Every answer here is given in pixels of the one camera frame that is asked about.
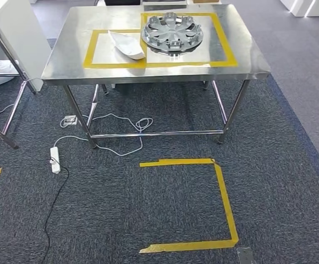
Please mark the steel leg side table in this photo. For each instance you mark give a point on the steel leg side table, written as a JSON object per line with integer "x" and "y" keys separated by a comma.
{"x": 11, "y": 53}

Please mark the stainless steel workbench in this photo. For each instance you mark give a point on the stainless steel workbench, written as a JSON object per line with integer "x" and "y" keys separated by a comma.
{"x": 74, "y": 54}

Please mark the white plastic bag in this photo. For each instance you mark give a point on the white plastic bag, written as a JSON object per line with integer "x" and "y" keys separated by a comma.
{"x": 0, "y": 78}

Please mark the white power adapter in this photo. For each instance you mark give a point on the white power adapter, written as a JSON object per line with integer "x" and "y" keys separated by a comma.
{"x": 69, "y": 120}

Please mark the white power strip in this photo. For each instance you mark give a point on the white power strip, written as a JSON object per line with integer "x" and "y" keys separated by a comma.
{"x": 54, "y": 160}

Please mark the white low platform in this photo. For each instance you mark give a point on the white low platform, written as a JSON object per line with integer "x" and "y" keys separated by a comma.
{"x": 313, "y": 7}

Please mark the white plastic mirror cover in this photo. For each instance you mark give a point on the white plastic mirror cover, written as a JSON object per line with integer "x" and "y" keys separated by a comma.
{"x": 126, "y": 45}

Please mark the grey robot foot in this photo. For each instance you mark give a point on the grey robot foot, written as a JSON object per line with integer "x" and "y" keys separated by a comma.
{"x": 245, "y": 255}

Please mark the small yellow tape rectangle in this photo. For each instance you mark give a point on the small yellow tape rectangle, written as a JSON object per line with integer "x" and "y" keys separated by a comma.
{"x": 89, "y": 47}

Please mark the grey plastic wheel hubcap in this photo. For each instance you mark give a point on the grey plastic wheel hubcap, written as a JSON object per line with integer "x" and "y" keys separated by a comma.
{"x": 173, "y": 34}

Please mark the white side panel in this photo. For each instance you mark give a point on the white side panel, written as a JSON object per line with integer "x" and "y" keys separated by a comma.
{"x": 24, "y": 36}

